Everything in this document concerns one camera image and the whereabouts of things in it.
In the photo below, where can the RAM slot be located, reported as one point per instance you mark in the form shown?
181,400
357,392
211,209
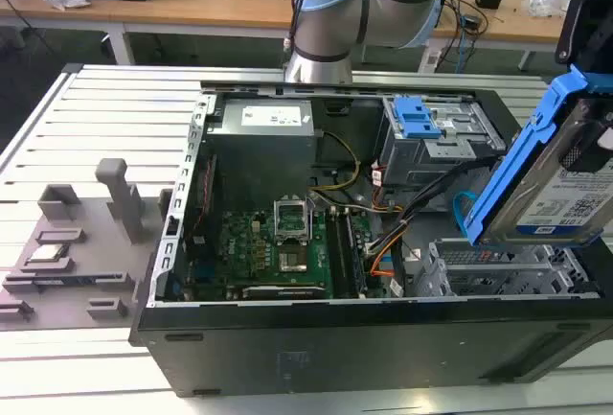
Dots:
337,252

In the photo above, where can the empty metal disk bay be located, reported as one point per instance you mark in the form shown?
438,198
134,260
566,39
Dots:
498,269

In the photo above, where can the hard disk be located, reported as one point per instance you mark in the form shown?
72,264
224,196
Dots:
541,180

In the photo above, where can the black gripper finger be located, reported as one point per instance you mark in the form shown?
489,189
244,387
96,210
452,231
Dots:
577,12
596,137

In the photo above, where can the silver CPU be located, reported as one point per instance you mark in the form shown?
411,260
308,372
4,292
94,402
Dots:
48,253

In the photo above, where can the metal disk bay blue latch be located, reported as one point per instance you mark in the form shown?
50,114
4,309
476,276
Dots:
431,146

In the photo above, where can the black open PC case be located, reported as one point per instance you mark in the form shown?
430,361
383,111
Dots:
364,343

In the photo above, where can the grey power supply unit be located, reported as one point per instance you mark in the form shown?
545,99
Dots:
263,132

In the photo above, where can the white power strip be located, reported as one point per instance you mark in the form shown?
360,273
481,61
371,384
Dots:
431,61

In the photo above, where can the wooden desk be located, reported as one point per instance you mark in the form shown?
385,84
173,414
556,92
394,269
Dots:
201,7

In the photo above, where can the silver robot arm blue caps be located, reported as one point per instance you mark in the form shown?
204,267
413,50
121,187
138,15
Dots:
330,17

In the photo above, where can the green motherboard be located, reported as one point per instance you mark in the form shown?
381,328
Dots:
249,247

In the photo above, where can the RAM stick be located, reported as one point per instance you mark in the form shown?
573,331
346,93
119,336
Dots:
57,282

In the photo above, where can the grey parts rack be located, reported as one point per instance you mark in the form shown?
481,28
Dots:
86,290

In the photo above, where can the CPU socket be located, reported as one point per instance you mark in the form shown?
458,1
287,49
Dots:
292,223

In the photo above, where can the graphics card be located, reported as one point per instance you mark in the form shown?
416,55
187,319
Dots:
282,290

